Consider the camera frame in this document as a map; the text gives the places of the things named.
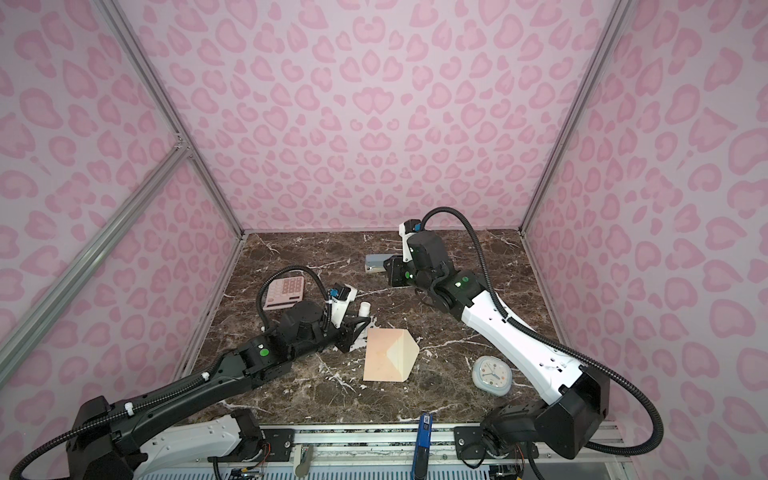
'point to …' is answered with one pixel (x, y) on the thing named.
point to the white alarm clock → (492, 375)
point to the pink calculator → (284, 292)
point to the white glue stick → (364, 309)
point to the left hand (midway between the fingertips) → (368, 314)
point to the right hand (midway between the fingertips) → (388, 261)
